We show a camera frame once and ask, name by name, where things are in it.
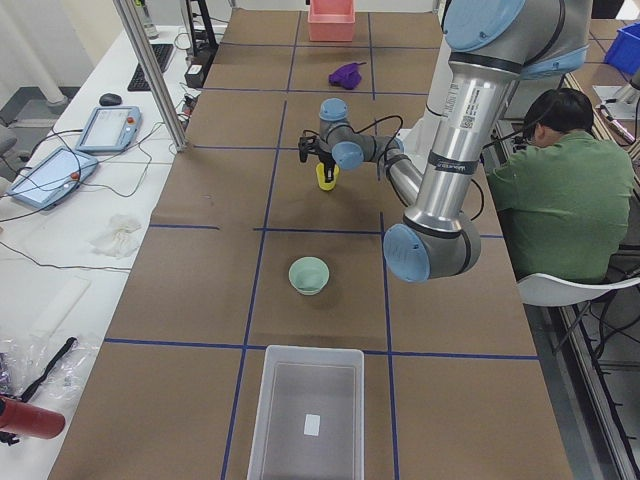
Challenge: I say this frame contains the yellow plastic cup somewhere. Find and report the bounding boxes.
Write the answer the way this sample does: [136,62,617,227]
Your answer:
[315,163,342,192]

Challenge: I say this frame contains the teach pendant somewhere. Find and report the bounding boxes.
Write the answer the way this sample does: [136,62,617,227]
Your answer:
[6,147,98,210]
[75,105,142,155]

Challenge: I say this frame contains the purple cloth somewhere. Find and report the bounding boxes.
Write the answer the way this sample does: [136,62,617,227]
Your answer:
[328,62,365,91]

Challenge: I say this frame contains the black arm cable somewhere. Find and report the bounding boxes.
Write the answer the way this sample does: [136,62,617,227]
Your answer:
[307,115,405,181]

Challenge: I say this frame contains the black adapter box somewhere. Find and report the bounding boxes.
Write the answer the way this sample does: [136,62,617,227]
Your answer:
[184,64,205,89]

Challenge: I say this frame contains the person in green shirt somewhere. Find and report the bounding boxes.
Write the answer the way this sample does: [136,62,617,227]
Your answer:
[487,88,634,284]

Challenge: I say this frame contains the blue storage bin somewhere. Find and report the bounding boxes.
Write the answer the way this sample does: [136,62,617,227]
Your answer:
[604,23,640,75]

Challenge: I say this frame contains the crumpled white tissue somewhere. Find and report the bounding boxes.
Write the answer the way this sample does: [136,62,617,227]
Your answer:
[90,214,141,259]

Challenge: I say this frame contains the clear plastic storage box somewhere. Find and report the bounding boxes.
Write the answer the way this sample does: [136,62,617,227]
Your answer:
[247,345,365,479]

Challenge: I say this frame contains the white flat strip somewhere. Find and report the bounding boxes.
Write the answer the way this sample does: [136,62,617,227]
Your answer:
[31,276,91,335]

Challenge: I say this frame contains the black keyboard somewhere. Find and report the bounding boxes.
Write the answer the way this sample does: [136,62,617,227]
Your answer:
[127,43,175,93]

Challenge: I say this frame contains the aluminium frame post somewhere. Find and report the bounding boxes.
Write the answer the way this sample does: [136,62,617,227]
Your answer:
[113,0,187,152]

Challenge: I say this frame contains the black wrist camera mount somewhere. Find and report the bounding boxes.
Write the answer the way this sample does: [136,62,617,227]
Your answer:
[298,130,319,163]

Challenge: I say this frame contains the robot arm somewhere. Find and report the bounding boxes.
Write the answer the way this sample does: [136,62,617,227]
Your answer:
[312,1,592,283]

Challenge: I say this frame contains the light green ceramic bowl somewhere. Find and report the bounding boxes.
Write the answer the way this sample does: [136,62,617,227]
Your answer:
[288,256,330,295]

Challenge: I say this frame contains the teach pendant near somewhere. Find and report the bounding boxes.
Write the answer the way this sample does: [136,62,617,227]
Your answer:
[6,147,98,210]

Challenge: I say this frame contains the teach pendant far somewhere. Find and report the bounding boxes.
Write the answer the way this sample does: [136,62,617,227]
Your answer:
[75,105,142,155]

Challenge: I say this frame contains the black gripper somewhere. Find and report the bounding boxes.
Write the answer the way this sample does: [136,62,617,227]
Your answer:
[318,149,336,182]

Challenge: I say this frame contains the pink plastic bin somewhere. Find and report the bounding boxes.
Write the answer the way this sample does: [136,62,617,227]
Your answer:
[307,0,356,42]

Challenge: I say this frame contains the red cylinder bottle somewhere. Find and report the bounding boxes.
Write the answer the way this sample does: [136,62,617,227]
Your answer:
[1,396,66,439]

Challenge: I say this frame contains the black computer mouse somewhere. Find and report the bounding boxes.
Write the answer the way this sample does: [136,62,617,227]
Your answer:
[99,93,123,107]

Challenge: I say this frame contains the clear plastic bag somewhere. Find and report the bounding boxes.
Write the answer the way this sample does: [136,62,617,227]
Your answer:
[1,334,101,405]

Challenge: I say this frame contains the white chair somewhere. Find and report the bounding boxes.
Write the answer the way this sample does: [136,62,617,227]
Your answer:
[517,273,639,307]

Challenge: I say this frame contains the black strap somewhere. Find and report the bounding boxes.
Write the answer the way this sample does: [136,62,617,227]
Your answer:
[20,336,78,403]

